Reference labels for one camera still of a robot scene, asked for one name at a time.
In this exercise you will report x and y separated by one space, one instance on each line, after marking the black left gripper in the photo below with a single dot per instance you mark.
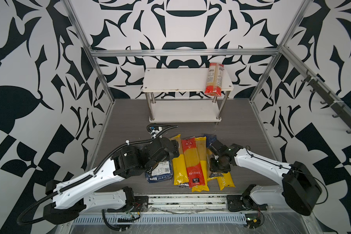
174 148

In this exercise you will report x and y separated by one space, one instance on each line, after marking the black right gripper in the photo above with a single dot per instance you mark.
212 169

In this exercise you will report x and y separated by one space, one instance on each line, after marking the yellow brown spaghetti pack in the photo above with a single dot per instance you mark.
179 165

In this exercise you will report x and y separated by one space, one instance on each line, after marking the red yellow spaghetti pack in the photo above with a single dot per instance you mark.
192 161

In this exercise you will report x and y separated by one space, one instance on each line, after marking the red ended spaghetti pack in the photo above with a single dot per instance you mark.
214 80

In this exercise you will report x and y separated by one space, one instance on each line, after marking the blue yellow spaghetti pack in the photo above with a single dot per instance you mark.
210 138

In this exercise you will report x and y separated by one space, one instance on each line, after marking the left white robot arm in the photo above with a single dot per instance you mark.
78 195

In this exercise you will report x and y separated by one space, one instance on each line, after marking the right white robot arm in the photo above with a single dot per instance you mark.
294 184

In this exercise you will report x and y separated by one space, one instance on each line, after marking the blue Barilla pasta pack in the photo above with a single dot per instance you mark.
164 171

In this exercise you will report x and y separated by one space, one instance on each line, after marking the small clear spaghetti pack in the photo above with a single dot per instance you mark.
212 169

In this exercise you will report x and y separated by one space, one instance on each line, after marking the yellow Pastatime spaghetti pack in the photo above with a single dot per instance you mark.
225 181

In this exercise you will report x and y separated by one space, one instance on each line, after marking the yellow spaghetti pack underneath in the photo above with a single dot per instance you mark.
202 151

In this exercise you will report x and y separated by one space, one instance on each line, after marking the white two-tier metal shelf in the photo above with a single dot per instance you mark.
177 95

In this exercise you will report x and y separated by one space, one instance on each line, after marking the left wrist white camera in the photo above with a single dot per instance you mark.
154 133

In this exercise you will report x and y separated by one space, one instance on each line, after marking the white slotted cable duct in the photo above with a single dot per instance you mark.
151 218

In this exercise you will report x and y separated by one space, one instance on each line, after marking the aluminium frame of enclosure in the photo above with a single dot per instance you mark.
282 50

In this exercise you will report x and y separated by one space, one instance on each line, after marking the black wall hook rail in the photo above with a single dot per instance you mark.
329 98

